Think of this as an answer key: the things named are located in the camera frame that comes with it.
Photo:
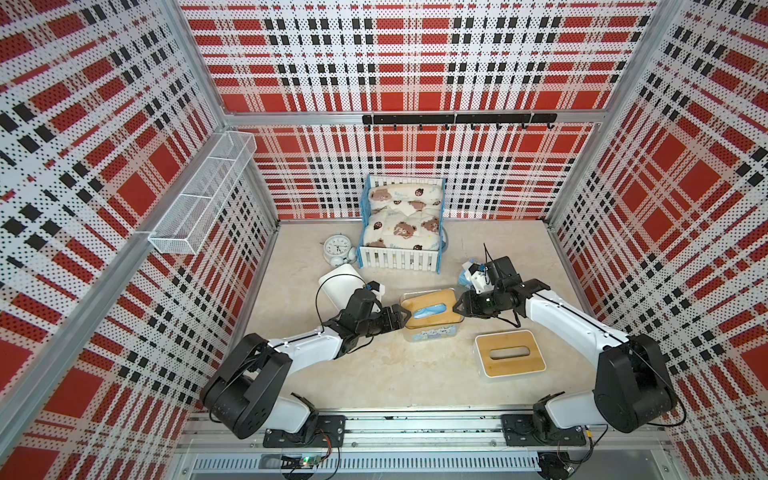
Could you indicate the blue soft tissue pack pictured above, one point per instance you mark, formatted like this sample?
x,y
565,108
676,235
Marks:
x,y
430,311

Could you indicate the bear print blanket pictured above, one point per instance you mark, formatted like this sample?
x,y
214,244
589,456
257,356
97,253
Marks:
x,y
395,230

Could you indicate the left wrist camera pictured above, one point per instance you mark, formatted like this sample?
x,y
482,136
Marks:
x,y
376,288

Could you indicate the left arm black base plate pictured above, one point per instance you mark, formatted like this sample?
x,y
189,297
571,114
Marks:
x,y
318,432

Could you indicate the bear print pillow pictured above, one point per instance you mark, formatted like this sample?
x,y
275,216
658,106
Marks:
x,y
406,198

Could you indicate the white tissue box bamboo lid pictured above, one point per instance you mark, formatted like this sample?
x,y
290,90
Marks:
x,y
507,354

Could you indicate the bamboo slotted lid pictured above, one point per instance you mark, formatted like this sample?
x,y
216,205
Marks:
x,y
417,300

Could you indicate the aluminium front rail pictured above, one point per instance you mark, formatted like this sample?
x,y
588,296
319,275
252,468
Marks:
x,y
433,443

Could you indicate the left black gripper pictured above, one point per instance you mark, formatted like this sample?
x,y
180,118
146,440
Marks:
x,y
397,324

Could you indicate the green circuit board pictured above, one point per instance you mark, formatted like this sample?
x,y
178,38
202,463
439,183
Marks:
x,y
303,462

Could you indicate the clear plastic tissue box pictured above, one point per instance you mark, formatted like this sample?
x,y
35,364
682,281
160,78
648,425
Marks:
x,y
432,333

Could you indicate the black hook rail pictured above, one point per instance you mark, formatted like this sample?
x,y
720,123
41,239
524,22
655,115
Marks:
x,y
522,119

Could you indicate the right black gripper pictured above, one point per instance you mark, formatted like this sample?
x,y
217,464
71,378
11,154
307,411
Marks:
x,y
470,308

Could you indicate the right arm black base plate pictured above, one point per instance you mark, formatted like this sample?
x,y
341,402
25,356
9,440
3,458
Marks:
x,y
526,430

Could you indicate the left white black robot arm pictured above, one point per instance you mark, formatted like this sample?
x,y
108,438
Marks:
x,y
244,394

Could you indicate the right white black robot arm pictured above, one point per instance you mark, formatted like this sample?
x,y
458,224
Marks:
x,y
632,385

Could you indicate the white wire mesh shelf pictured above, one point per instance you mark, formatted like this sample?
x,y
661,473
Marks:
x,y
185,226

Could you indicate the white alarm clock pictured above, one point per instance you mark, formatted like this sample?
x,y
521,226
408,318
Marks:
x,y
339,250

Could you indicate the blue white toy crib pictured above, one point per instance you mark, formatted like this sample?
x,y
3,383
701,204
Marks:
x,y
400,259

